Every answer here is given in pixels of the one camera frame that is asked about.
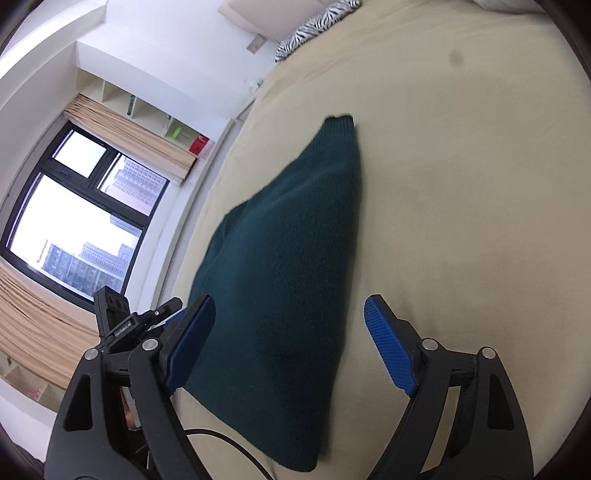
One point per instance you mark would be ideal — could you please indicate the bed with beige sheet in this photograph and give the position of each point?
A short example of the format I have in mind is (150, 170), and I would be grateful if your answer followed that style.
(461, 184)

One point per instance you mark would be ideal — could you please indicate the white wall shelf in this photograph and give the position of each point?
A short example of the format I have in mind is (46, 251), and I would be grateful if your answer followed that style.
(147, 110)

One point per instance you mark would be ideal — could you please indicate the green book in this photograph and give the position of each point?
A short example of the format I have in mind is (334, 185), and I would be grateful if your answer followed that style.
(130, 105)

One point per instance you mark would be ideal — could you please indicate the cream upholstered headboard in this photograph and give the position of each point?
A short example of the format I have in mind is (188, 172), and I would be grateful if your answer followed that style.
(268, 11)

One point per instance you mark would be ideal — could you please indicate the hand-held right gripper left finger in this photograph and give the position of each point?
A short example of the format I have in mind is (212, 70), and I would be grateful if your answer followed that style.
(189, 344)

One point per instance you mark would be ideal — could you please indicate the white pillow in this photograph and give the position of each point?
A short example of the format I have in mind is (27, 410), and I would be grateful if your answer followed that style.
(508, 3)

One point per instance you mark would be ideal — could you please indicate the black framed window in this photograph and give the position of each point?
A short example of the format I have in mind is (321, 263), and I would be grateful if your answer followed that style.
(69, 221)

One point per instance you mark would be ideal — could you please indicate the dark green knit sweater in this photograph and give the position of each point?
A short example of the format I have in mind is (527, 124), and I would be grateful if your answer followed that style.
(286, 277)

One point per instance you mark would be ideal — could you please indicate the beige curtain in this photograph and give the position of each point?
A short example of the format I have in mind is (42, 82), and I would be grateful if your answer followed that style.
(134, 136)
(41, 327)

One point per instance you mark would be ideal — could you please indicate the wall socket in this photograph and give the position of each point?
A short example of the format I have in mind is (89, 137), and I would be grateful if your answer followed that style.
(256, 46)

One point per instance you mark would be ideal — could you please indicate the green shelf item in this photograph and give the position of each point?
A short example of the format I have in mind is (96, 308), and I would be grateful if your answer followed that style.
(175, 133)

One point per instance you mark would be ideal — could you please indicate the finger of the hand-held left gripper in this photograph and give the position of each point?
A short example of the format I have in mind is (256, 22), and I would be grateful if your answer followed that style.
(164, 308)

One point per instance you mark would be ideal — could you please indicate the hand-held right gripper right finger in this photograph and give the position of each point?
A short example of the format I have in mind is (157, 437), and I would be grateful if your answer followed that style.
(390, 346)

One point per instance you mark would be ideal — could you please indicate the red shelf item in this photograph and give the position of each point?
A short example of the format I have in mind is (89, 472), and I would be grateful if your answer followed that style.
(198, 145)

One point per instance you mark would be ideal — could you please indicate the zebra print pillow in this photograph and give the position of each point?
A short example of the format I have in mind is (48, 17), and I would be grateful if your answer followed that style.
(309, 27)

